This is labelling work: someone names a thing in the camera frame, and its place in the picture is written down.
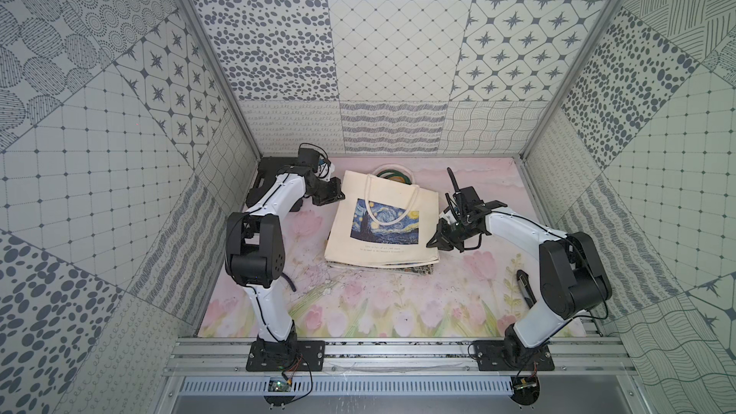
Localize right round circuit board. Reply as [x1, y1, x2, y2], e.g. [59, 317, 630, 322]
[511, 376, 541, 406]

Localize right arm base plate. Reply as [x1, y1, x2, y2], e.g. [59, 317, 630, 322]
[468, 339, 555, 372]

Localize floral tulip table mat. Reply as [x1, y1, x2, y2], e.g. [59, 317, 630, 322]
[197, 154, 588, 339]

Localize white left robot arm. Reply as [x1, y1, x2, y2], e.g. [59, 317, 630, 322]
[224, 143, 345, 357]

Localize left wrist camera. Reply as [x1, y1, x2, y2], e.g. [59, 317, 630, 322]
[297, 143, 332, 179]

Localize blue-handled pliers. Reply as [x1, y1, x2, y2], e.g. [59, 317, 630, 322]
[282, 273, 297, 292]

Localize black plastic tool case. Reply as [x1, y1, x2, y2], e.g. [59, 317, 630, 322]
[243, 157, 311, 211]

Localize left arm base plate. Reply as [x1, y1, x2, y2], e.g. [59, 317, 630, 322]
[246, 339, 326, 372]

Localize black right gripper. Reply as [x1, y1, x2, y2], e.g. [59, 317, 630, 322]
[425, 217, 480, 253]

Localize green-handled floral canvas bag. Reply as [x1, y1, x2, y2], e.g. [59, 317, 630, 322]
[330, 163, 436, 276]

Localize starry night canvas bag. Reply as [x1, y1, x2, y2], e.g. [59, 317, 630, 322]
[323, 169, 442, 269]

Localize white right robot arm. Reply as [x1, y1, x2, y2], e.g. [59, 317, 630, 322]
[427, 187, 613, 358]

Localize aluminium mounting rail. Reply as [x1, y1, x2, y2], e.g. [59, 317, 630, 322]
[163, 337, 636, 377]

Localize left green circuit board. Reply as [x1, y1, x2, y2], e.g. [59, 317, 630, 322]
[264, 379, 296, 406]

